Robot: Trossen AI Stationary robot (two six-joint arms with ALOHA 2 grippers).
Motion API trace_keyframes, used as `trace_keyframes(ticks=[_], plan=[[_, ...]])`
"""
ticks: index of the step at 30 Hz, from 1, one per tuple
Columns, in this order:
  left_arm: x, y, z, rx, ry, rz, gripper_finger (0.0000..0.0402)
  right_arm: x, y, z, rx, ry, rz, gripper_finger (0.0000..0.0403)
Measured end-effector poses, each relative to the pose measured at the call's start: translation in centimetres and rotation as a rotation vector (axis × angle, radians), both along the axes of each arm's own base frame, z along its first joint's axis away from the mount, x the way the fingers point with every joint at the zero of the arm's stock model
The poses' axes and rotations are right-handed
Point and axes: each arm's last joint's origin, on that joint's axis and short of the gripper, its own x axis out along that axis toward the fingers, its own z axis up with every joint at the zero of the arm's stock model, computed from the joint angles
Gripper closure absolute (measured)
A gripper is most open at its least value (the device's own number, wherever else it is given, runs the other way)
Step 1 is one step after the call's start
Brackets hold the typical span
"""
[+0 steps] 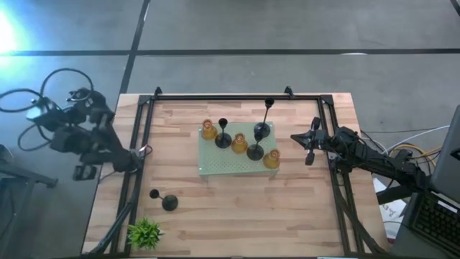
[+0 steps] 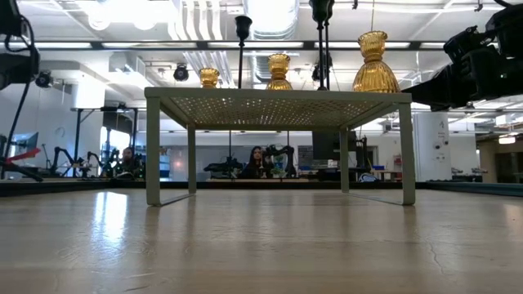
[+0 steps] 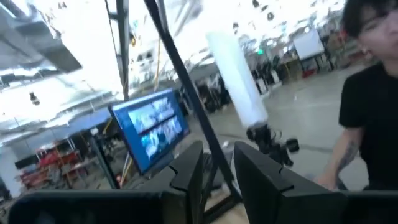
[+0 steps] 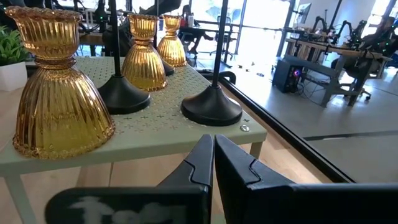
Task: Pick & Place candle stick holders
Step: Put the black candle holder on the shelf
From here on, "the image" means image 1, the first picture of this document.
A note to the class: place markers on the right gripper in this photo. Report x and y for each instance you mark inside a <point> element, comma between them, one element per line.
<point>322,139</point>

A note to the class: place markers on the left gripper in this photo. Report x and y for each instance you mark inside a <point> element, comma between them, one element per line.
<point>70,141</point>

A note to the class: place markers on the amber glass candle holder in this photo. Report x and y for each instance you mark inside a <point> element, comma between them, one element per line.
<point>271,161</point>
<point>239,145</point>
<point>208,132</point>

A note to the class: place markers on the tall black candlestick holder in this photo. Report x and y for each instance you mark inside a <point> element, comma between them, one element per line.
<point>170,202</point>
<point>262,130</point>

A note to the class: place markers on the short black candlestick holder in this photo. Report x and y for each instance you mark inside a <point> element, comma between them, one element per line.
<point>223,141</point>
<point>255,153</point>

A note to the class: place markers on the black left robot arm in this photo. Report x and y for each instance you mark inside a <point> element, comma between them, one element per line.
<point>104,140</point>

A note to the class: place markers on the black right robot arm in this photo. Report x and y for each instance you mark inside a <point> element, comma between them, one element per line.
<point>377,162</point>

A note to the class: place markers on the black metal stand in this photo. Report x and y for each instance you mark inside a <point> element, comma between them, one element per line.
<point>25,174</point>

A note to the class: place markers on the green perforated metal shelf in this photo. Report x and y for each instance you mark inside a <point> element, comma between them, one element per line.
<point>223,163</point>

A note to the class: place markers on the black metal bar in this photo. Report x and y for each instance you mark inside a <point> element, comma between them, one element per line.
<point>391,196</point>

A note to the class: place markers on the white paper sheet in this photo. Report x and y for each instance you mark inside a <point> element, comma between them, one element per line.
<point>393,212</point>

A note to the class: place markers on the small green artificial plant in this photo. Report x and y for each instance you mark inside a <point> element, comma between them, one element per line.
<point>143,234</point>

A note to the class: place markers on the grey laptop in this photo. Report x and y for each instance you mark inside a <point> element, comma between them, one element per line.
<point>445,169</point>

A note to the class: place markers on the laptop keyboard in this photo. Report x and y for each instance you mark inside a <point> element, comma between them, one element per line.
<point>406,244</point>

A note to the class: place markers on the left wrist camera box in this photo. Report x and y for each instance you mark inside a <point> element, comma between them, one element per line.
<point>85,172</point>

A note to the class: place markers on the black aluminium frame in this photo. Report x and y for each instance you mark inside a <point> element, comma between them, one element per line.
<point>230,97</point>

